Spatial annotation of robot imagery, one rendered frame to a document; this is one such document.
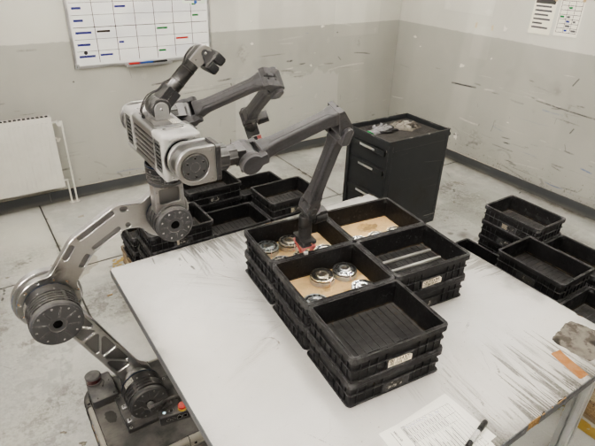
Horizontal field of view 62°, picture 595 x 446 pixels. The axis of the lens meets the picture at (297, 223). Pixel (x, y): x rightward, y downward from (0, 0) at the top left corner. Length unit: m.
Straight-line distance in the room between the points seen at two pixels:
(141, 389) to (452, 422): 1.24
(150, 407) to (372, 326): 1.00
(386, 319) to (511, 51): 3.79
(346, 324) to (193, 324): 0.63
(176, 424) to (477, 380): 1.25
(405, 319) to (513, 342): 0.47
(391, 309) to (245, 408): 0.67
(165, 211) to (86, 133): 2.93
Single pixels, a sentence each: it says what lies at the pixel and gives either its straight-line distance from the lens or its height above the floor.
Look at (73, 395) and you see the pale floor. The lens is 2.94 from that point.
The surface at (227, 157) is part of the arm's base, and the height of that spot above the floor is 1.46.
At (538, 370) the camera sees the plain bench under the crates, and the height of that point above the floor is 0.70.
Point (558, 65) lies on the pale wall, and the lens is 5.08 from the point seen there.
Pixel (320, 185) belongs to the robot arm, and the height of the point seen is 1.23.
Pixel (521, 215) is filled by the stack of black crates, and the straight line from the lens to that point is 3.71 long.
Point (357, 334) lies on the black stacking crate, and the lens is 1.86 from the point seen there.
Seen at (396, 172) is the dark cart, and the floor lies 0.66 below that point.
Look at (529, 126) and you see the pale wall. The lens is 5.26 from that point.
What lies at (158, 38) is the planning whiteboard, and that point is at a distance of 4.73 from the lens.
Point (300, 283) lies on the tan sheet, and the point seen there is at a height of 0.83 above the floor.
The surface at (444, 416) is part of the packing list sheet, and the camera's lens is 1.84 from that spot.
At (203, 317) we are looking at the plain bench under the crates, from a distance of 2.13.
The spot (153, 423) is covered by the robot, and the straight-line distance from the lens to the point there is 2.39.
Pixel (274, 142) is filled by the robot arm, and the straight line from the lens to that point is 1.68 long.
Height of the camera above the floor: 2.06
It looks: 29 degrees down
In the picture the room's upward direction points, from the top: 2 degrees clockwise
